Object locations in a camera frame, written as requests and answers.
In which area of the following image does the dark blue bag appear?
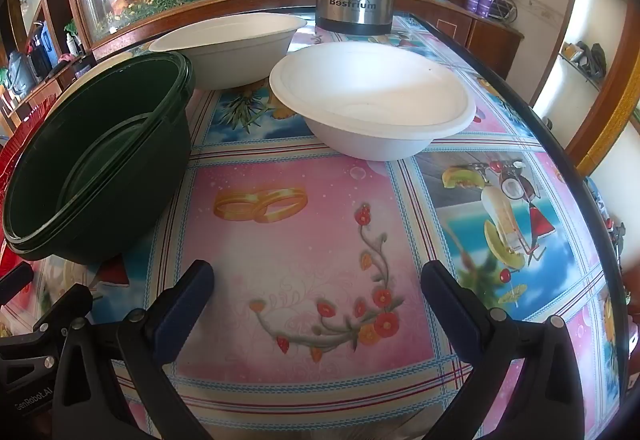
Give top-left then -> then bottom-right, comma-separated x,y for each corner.
5,51 -> 41,94

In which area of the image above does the dark grey bag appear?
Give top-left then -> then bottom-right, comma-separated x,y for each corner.
575,40 -> 608,81

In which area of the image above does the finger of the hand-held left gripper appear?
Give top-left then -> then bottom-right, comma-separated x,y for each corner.
0,264 -> 35,308
0,284 -> 94,357

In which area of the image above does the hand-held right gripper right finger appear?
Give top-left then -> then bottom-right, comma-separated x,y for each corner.
420,260 -> 586,440

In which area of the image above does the cream plastic plate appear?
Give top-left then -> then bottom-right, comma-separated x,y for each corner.
50,51 -> 161,106

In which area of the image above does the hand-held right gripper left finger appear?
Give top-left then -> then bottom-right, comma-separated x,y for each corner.
52,260 -> 216,440

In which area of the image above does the red plastic chair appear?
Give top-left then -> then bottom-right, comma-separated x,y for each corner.
0,103 -> 53,281

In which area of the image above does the wooden side cabinet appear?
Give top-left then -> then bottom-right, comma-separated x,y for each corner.
395,0 -> 526,81

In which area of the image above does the printed floral tablecloth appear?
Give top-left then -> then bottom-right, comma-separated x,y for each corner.
90,13 -> 626,440

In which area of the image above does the white paper bowl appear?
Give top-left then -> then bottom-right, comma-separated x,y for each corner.
269,43 -> 477,161
148,13 -> 307,91

